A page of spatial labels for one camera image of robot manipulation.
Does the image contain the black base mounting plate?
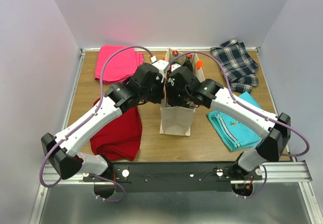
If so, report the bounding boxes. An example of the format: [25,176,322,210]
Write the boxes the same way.
[83,161,263,193]

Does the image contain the aluminium frame rail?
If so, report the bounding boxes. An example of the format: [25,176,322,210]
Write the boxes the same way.
[42,161,312,185]

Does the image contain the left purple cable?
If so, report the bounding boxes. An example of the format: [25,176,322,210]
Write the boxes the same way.
[40,46,156,188]

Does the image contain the plaid navy white shirt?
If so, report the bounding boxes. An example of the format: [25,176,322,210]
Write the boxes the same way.
[210,39,259,93]

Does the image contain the pink folded cloth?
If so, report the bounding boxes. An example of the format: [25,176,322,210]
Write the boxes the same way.
[94,45,144,84]

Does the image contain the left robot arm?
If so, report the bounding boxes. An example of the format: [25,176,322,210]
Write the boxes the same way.
[41,60,169,181]

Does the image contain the beige canvas tote bag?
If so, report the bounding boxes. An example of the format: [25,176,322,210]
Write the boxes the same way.
[159,47,205,136]

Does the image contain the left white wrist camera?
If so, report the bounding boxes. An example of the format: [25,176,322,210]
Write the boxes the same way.
[150,55,170,81]

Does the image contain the teal folded shorts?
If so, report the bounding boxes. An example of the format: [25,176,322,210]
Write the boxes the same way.
[207,91,263,151]

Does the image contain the cola glass bottle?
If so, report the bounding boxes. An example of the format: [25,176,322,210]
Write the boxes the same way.
[172,50,179,57]

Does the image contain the red folded cloth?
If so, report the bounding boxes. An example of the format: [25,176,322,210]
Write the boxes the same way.
[90,107,142,161]

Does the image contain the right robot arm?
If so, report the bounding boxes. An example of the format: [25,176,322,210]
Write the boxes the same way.
[167,64,291,180]

